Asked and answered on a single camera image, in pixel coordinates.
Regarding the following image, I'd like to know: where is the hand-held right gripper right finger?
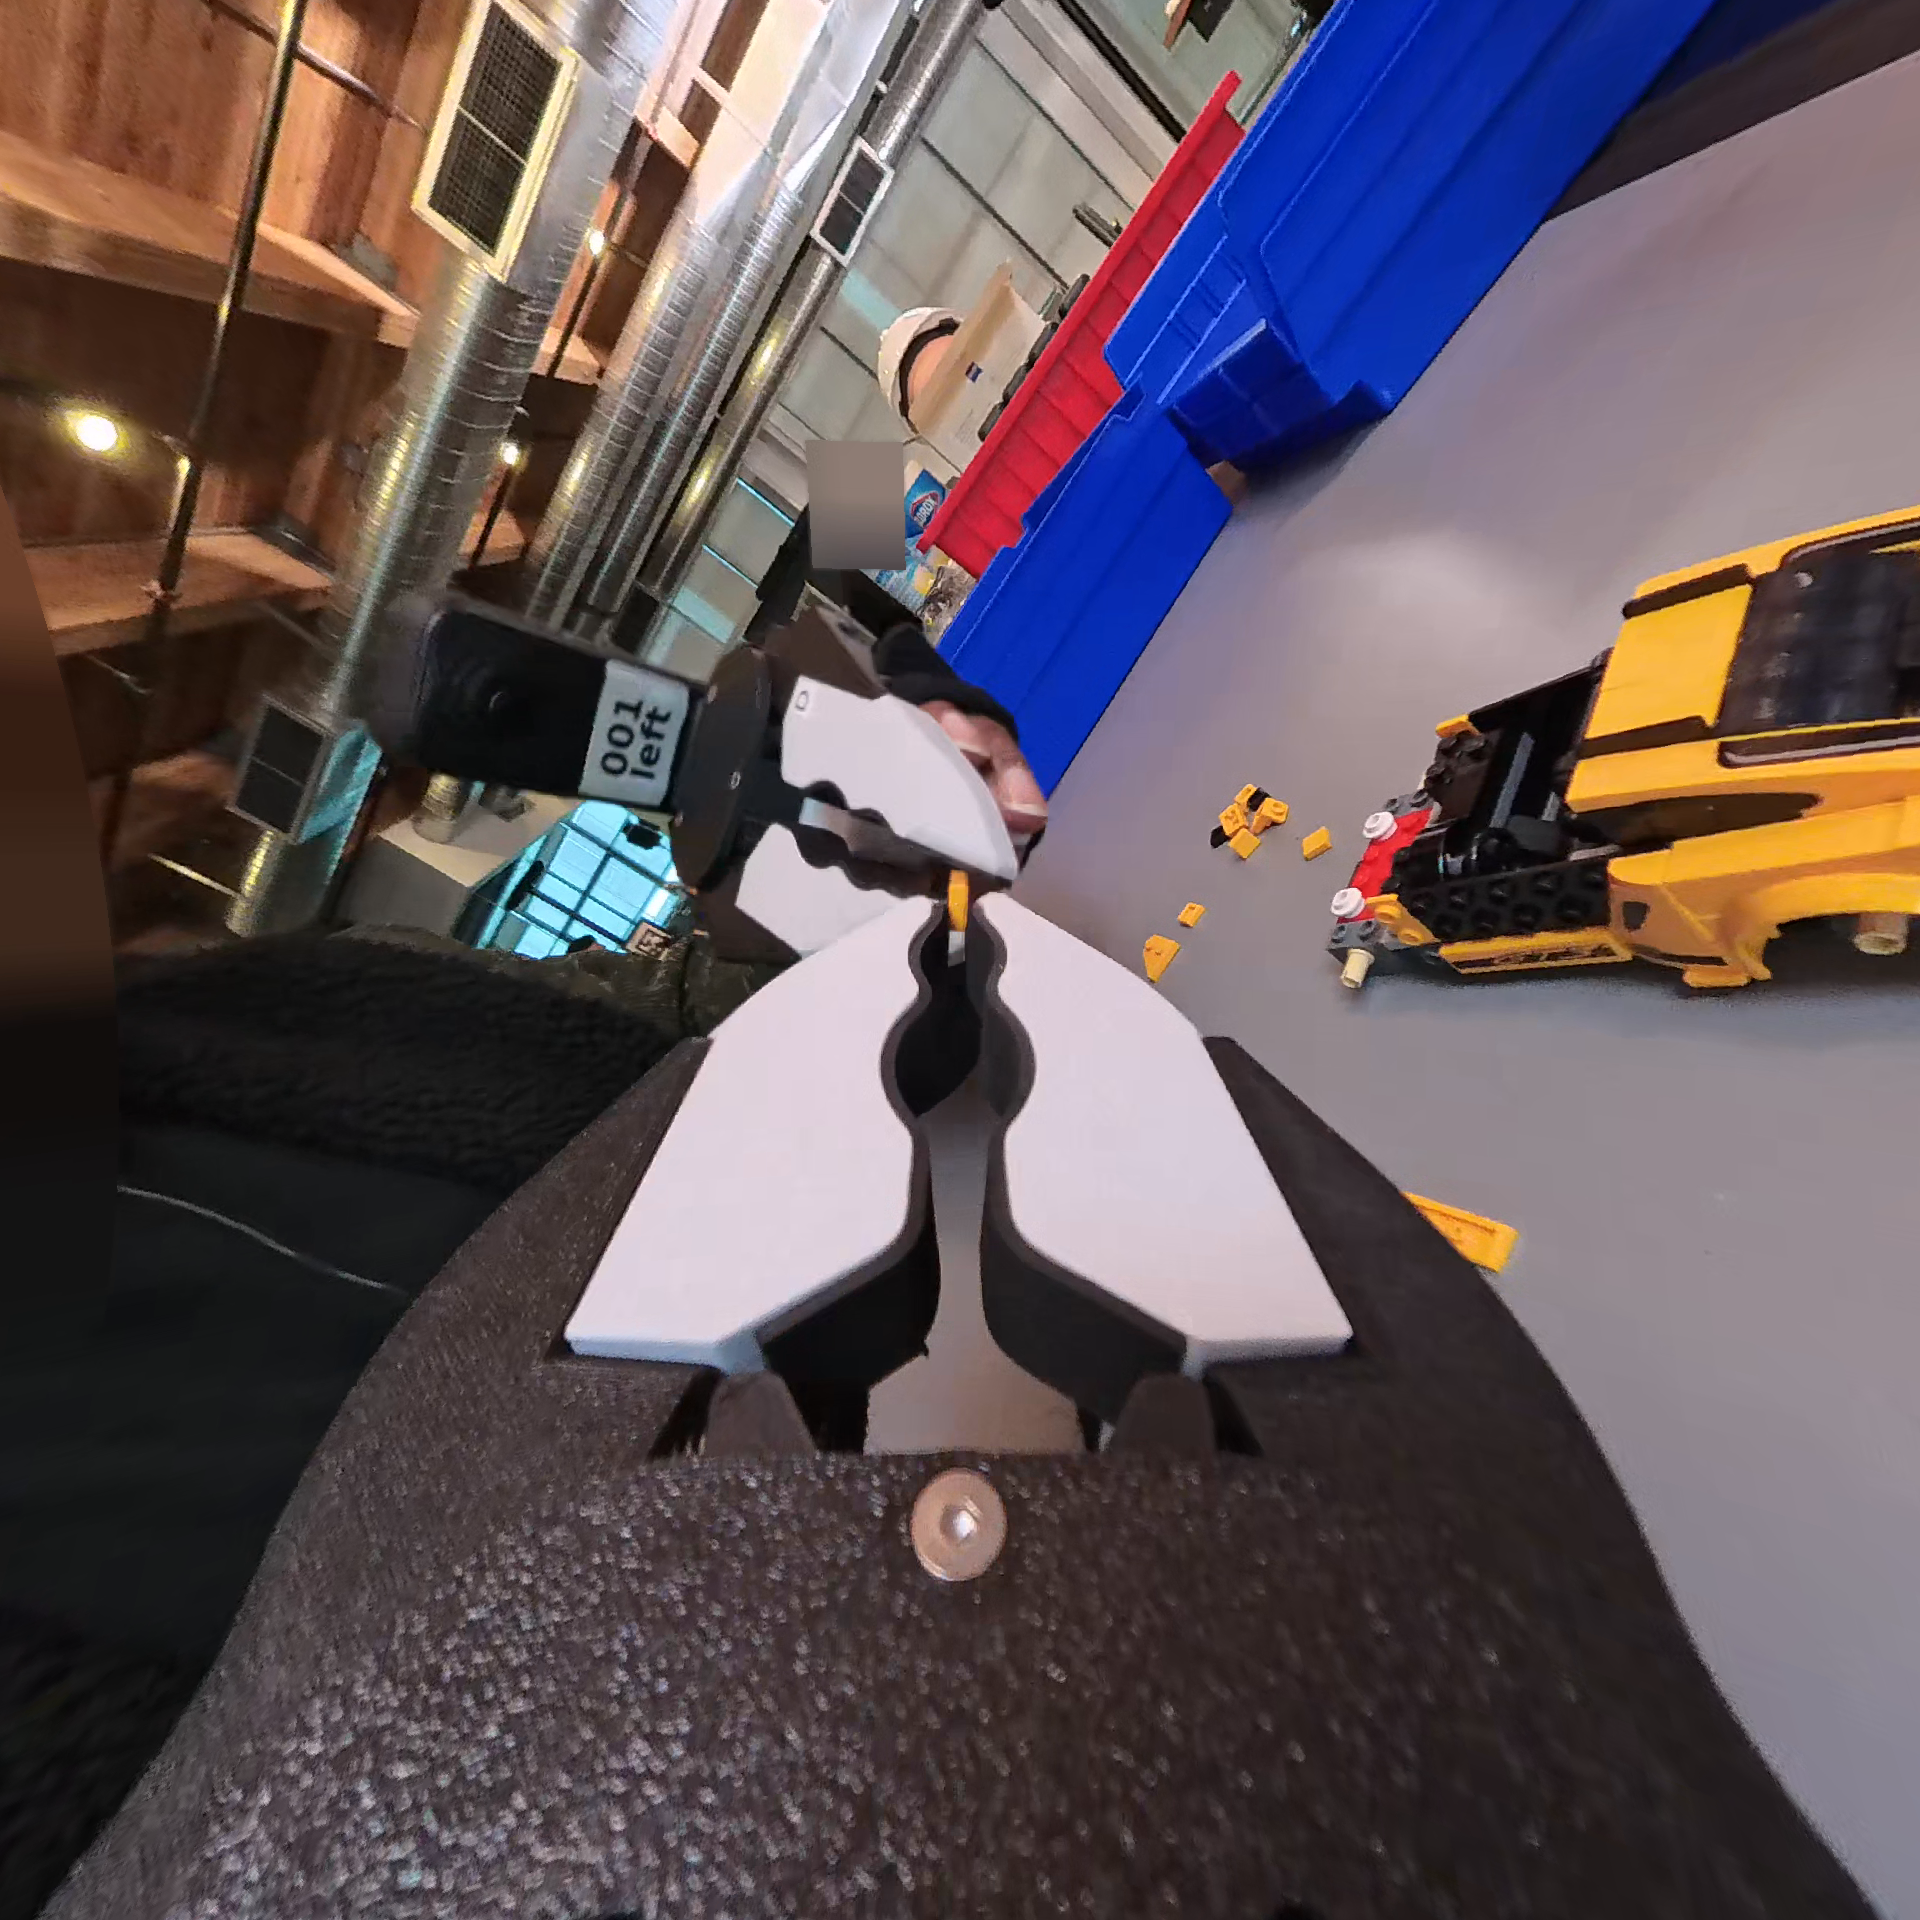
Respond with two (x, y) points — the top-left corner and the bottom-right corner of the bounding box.
(977, 893), (1354, 1378)

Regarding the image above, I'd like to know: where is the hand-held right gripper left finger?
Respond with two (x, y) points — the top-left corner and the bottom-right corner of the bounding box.
(563, 894), (939, 1378)

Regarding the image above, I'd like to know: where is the cardboard box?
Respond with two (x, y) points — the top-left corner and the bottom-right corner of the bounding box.
(937, 260), (1052, 450)

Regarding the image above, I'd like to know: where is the yellow lego car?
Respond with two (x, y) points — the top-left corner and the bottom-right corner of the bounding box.
(1323, 506), (1920, 995)

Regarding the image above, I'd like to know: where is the white vent grille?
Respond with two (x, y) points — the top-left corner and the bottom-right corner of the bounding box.
(412, 0), (577, 279)

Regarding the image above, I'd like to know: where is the red plastic bin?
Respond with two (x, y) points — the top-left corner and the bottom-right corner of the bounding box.
(918, 76), (1246, 577)

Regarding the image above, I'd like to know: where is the white hard hat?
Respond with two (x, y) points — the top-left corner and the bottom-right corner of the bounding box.
(876, 306), (964, 409)

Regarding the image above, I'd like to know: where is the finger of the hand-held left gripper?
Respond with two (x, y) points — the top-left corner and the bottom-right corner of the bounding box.
(730, 827), (904, 967)
(777, 675), (1026, 900)

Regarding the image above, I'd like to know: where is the silver air duct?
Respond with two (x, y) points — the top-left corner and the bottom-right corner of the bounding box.
(524, 0), (977, 664)
(225, 0), (669, 942)

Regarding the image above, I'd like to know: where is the wooden shelving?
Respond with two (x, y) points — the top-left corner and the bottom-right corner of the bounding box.
(0, 0), (422, 664)

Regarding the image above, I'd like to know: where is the long yellow lego tile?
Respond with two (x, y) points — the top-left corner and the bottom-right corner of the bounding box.
(1402, 1189), (1520, 1273)

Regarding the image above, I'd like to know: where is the person's left hand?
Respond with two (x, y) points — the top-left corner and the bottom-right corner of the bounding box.
(930, 697), (1052, 870)

